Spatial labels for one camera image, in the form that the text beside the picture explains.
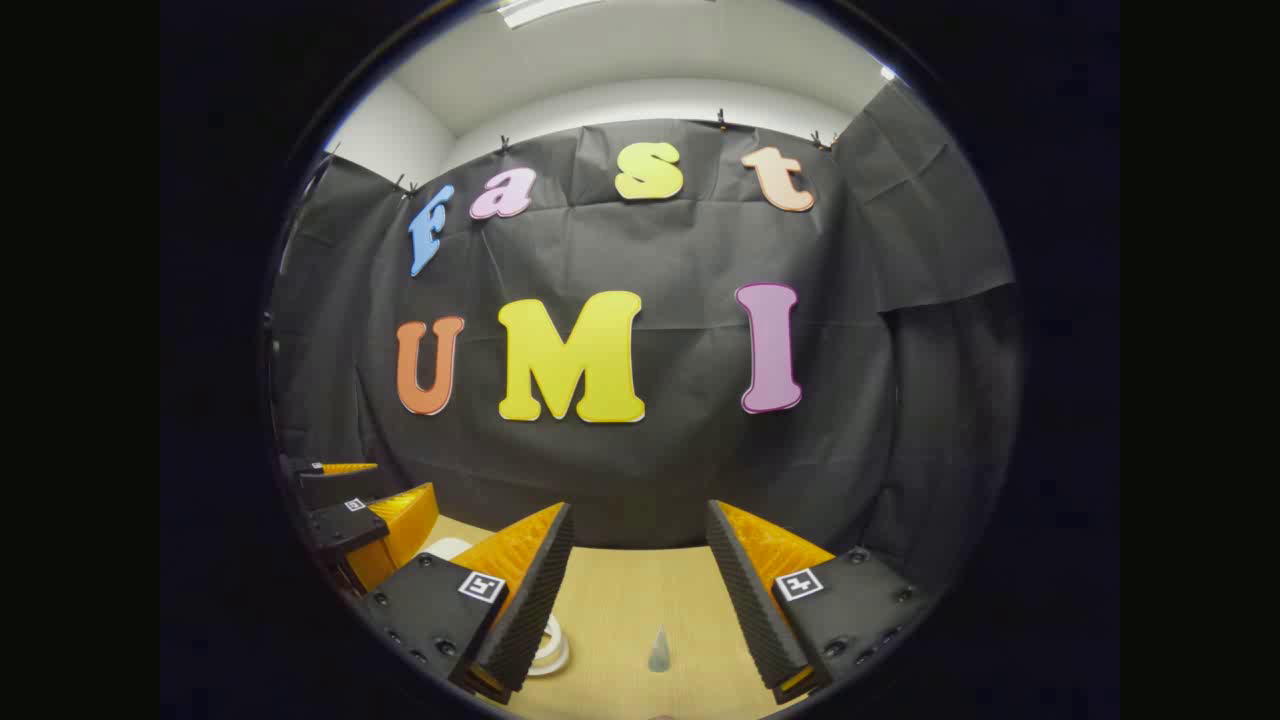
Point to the ceiling light fixture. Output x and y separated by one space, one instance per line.
535 10

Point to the white suitcase with grey lining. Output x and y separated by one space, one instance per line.
448 547

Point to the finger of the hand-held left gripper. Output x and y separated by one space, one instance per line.
305 468
345 528

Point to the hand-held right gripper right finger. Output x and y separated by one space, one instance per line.
748 600

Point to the white and blue cream tube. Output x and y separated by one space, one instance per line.
659 655

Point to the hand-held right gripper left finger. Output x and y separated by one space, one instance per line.
530 610

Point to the black backdrop cloth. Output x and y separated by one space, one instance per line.
680 470

